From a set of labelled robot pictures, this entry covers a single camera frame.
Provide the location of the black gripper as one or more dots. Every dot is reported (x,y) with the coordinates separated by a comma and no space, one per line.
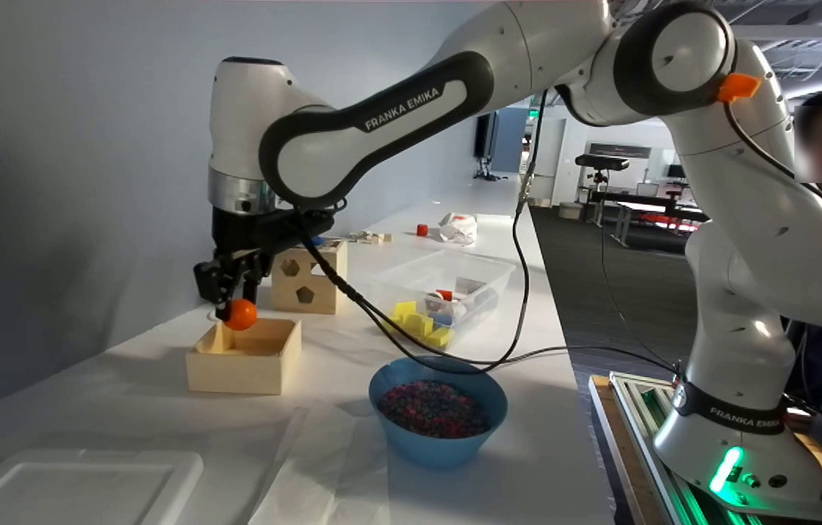
(241,242)

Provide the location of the orange ball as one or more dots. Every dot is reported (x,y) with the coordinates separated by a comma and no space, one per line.
(244,312)

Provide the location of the small wooden crate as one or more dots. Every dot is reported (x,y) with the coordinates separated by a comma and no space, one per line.
(237,374)

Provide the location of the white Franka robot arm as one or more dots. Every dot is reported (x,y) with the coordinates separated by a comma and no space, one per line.
(780,252)

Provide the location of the small red object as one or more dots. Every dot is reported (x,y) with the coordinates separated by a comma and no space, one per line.
(422,230)

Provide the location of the wooden shape sorter box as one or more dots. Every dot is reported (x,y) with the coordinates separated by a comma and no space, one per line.
(329,291)

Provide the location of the wooden letter cube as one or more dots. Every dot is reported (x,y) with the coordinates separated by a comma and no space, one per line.
(371,237)
(382,237)

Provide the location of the yellow wedge block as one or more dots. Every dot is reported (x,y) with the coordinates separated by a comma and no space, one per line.
(406,318)

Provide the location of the thin clear plastic sheet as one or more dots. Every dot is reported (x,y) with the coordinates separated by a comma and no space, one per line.
(320,468)

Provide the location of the yellow rectangular block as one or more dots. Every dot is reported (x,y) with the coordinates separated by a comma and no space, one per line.
(436,335)

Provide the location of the red block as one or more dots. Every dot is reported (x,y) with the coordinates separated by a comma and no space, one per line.
(447,296)

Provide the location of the white crumpled bag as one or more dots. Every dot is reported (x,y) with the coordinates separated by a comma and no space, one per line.
(460,229)

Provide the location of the multicolour beads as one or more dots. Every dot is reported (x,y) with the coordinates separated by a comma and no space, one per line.
(431,408)

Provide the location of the clear plastic bin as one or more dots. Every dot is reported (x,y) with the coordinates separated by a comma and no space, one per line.
(489,277)

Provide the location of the large clear plastic lid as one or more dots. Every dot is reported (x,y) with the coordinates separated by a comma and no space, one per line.
(71,490)

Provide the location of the blue bowl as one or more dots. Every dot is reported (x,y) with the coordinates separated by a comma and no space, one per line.
(441,447)

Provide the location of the background lab desk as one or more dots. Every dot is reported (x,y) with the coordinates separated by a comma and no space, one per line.
(655,207)

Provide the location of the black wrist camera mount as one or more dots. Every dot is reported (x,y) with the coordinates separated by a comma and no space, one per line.
(310,224)

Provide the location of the black camera tripod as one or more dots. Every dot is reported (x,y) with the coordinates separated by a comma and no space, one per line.
(601,163)

